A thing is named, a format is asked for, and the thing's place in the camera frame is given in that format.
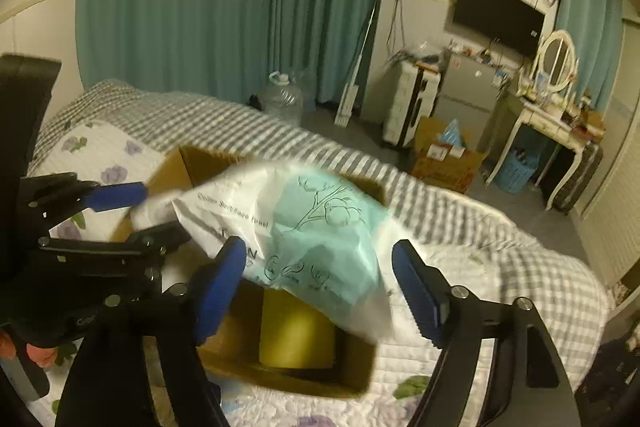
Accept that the clear water jug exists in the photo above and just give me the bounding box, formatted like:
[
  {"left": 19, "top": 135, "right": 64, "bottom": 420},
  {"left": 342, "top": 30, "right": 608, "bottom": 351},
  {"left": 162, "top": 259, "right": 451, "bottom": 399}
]
[{"left": 259, "top": 70, "right": 306, "bottom": 126}]

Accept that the teal packet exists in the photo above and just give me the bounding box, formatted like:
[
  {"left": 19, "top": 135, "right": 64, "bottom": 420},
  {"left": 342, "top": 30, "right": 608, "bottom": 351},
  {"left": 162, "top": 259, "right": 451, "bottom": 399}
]
[{"left": 434, "top": 117, "right": 474, "bottom": 148}]

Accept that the white and teal tissue pack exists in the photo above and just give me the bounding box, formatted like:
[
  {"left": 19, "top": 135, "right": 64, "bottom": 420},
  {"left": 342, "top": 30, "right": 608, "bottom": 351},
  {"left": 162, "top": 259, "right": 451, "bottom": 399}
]
[{"left": 132, "top": 159, "right": 427, "bottom": 344}]

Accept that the yellow roll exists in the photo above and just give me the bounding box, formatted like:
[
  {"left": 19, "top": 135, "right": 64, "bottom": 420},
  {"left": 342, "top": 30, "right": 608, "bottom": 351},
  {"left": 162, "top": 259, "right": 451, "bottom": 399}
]
[{"left": 257, "top": 287, "right": 337, "bottom": 371}]

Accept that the hanging wall cable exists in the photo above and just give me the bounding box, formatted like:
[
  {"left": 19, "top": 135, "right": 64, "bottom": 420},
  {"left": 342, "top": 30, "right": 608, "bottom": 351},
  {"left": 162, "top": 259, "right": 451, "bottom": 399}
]
[{"left": 387, "top": 0, "right": 406, "bottom": 58}]

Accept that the narrow teal curtain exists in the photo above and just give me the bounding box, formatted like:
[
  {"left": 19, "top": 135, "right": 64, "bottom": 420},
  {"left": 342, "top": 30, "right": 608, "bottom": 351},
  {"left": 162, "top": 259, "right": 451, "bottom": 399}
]
[{"left": 554, "top": 0, "right": 627, "bottom": 108}]

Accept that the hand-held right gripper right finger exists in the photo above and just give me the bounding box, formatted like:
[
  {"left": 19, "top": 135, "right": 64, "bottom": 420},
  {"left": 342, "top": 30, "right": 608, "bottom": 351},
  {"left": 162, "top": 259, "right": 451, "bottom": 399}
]
[{"left": 391, "top": 239, "right": 582, "bottom": 427}]

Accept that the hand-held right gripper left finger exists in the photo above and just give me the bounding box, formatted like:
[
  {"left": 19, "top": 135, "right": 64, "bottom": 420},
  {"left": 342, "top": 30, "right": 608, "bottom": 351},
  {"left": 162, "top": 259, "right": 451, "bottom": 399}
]
[{"left": 55, "top": 236, "right": 252, "bottom": 427}]

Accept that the grey mini fridge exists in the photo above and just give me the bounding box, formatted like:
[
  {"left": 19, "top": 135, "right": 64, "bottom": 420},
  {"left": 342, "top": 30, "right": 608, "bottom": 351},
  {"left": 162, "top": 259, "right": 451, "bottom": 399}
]
[{"left": 434, "top": 49, "right": 509, "bottom": 148}]

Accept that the grey gingham quilt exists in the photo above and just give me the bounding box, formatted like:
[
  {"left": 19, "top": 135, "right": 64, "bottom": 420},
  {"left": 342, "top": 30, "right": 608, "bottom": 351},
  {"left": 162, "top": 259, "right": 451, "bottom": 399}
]
[{"left": 37, "top": 79, "right": 614, "bottom": 358}]

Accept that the black wall television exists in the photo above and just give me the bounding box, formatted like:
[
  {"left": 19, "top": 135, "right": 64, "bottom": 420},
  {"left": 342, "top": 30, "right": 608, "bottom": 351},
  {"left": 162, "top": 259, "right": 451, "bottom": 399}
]
[{"left": 451, "top": 0, "right": 546, "bottom": 58}]

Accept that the printed cardboard box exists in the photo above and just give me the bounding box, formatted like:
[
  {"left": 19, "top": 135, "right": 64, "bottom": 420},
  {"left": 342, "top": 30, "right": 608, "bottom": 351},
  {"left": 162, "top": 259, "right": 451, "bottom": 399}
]
[{"left": 409, "top": 117, "right": 489, "bottom": 194}]

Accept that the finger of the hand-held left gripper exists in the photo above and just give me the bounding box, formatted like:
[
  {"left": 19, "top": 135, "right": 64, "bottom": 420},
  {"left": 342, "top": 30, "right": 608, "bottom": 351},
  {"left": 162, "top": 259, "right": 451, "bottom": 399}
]
[
  {"left": 21, "top": 174, "right": 149, "bottom": 228},
  {"left": 37, "top": 221, "right": 194, "bottom": 280}
]

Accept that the person's left hand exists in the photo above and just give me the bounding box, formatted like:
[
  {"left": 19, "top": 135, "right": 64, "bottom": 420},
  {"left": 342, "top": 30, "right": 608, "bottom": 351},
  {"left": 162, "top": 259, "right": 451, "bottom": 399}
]
[{"left": 0, "top": 329, "right": 57, "bottom": 376}]

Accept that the white flat mop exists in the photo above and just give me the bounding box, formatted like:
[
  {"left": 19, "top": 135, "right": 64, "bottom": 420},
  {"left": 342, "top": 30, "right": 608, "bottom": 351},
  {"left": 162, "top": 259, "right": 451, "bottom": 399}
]
[{"left": 333, "top": 0, "right": 384, "bottom": 128}]

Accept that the white vanity table with mirror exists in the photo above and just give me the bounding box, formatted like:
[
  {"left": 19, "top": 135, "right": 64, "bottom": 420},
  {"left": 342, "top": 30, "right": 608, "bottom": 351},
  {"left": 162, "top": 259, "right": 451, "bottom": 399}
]
[{"left": 484, "top": 29, "right": 609, "bottom": 213}]

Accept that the dark suitcase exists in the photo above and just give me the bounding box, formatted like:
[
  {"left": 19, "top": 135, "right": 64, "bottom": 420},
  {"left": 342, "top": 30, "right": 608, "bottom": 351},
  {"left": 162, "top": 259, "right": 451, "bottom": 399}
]
[{"left": 552, "top": 141, "right": 604, "bottom": 216}]

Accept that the blue plastic basket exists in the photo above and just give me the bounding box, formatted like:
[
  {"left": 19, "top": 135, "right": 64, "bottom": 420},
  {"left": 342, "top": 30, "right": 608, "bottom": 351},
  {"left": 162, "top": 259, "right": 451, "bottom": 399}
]
[{"left": 494, "top": 146, "right": 539, "bottom": 196}]

